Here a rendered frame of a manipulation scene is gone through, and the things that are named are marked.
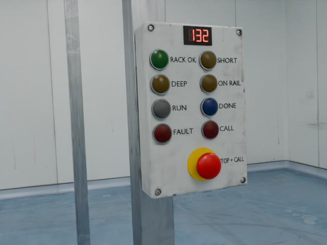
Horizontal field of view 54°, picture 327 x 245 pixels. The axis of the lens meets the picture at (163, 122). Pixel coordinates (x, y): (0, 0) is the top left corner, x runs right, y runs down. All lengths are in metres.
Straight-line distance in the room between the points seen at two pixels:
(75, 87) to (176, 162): 1.18
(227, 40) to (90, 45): 3.42
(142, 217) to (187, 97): 0.21
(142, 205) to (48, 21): 3.53
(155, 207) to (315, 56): 4.00
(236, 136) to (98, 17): 3.55
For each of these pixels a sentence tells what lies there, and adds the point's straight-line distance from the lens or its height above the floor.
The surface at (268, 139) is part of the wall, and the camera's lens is 4.69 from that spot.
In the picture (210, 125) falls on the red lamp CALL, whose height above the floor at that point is 0.91.
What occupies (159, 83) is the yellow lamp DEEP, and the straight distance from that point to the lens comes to 0.46.
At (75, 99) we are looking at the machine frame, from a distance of 1.61.
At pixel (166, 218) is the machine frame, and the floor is 0.75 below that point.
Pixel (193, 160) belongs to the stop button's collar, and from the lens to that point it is 0.49.
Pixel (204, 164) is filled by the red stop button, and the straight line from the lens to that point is 0.47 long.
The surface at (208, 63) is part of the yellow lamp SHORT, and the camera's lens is 0.50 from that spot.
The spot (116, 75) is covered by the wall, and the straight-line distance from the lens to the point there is 3.89.
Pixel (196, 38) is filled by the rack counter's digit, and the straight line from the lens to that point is 0.50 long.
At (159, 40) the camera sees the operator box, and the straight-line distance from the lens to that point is 0.48.
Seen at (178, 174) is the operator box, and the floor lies 0.84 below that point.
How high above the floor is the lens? 0.94
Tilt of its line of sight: 3 degrees down
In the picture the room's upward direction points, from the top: 2 degrees counter-clockwise
